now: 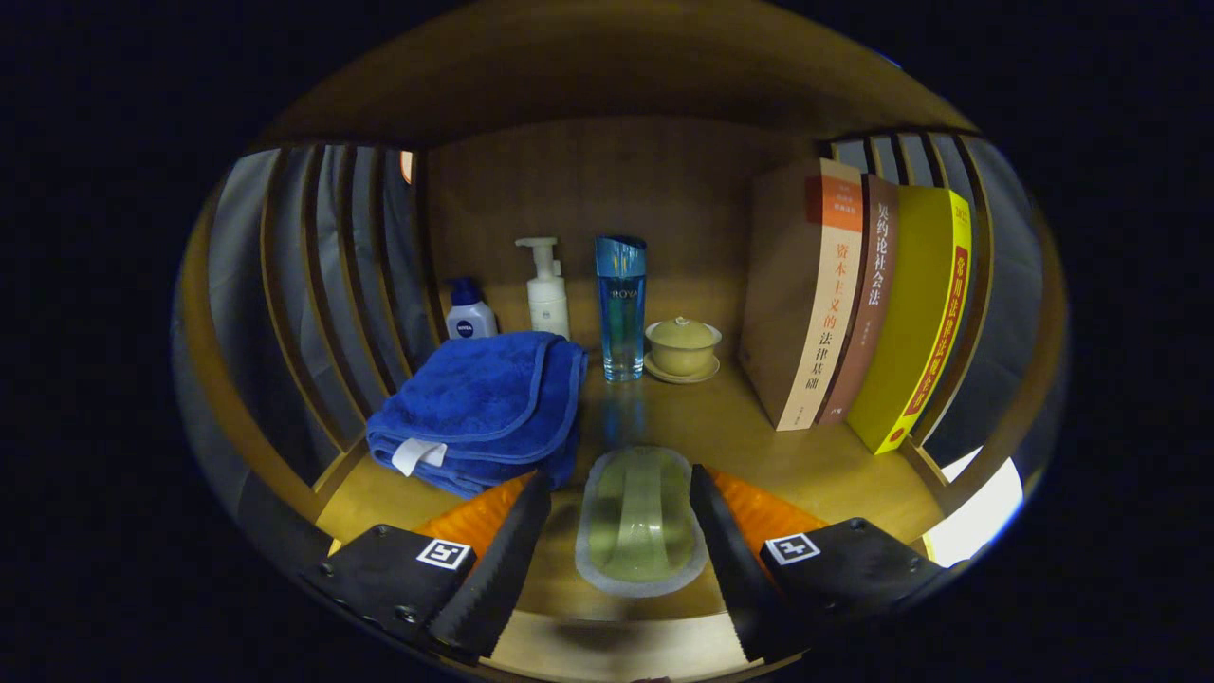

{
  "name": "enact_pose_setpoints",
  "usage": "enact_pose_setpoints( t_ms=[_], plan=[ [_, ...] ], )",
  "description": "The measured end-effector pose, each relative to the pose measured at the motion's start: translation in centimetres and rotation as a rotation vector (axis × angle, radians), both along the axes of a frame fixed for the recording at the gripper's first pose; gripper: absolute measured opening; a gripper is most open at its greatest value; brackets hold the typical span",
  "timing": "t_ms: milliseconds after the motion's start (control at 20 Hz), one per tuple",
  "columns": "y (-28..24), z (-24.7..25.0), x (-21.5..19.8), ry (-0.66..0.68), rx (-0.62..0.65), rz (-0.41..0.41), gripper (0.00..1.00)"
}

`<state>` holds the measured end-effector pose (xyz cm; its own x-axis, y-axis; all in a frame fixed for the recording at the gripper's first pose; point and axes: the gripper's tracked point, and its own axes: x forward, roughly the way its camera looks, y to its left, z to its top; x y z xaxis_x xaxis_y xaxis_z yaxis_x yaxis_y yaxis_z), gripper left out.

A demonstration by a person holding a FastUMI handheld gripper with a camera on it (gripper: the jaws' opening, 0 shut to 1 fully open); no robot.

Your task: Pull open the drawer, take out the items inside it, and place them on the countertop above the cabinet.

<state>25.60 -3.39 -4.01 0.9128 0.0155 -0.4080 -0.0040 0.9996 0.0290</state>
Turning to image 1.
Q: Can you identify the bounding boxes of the yellow lidded teacup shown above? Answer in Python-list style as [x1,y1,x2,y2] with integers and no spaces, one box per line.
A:
[644,316,724,385]

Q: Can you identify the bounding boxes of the wooden cabinet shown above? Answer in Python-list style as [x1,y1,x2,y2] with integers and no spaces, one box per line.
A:
[171,0,1071,608]

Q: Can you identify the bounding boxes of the wooden countertop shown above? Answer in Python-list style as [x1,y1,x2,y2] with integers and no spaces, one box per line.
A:
[315,275,949,622]

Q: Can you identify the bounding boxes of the small white blue-capped bottle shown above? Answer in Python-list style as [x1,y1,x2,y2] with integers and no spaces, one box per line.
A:
[446,276,499,341]

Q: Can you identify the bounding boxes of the yellow book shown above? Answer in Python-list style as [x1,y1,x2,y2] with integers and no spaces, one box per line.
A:
[846,185,973,455]

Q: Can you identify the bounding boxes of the blue folded towel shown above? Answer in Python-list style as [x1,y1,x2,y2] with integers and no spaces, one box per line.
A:
[365,330,589,499]

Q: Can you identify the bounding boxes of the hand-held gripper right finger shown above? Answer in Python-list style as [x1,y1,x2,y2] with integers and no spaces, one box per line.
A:
[690,464,968,665]

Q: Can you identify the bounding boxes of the white pump bottle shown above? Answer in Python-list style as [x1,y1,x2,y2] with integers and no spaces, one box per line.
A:
[515,236,572,340]

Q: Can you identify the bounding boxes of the wooden drawer with black knob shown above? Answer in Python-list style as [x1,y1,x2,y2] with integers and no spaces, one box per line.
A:
[474,607,774,683]

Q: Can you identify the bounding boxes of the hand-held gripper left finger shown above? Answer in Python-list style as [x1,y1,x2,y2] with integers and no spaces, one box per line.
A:
[299,470,553,665]

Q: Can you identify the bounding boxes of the beige book with orange band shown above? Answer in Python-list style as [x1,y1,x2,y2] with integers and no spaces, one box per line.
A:
[738,157,866,433]

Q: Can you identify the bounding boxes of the white table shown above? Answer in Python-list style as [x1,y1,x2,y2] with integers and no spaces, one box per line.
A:
[922,446,1025,568]

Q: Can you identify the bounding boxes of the green handled scrubbing pad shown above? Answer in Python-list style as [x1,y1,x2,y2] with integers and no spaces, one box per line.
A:
[575,446,708,599]

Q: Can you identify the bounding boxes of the blue glass bottle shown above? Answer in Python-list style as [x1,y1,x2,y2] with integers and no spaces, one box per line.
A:
[595,235,648,382]

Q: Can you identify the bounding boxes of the brown book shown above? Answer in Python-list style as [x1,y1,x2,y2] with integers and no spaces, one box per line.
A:
[818,174,900,426]

